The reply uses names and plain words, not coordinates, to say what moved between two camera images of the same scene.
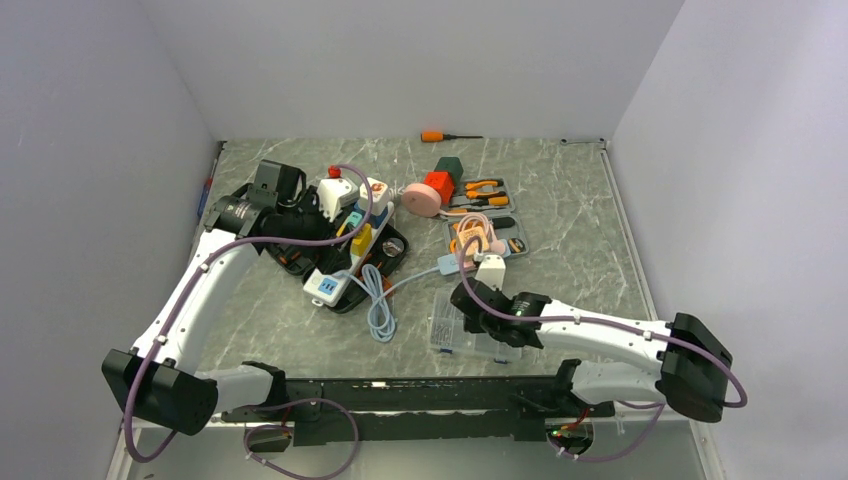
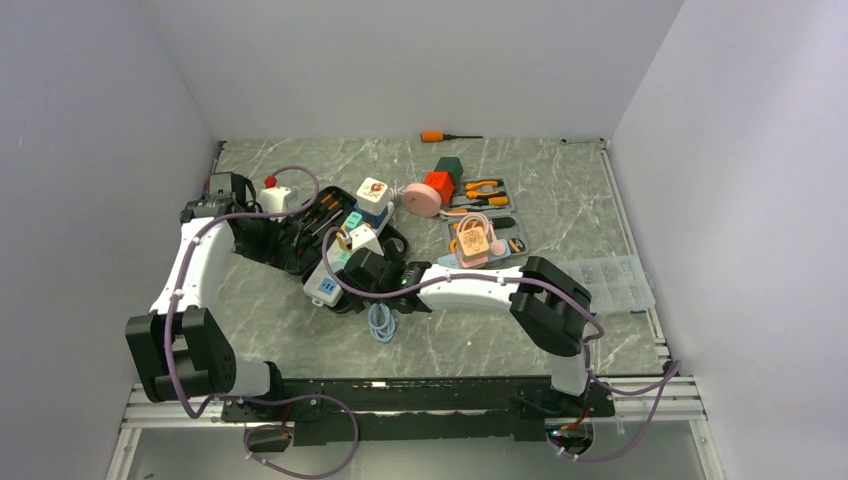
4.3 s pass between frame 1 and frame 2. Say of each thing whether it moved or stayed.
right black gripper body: moved
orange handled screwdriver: stayed
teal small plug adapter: stayed
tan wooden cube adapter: stayed
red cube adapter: stayed
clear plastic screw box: moved
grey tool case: stayed
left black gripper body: moved
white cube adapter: moved
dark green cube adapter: stayed
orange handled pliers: stayed
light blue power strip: stayed
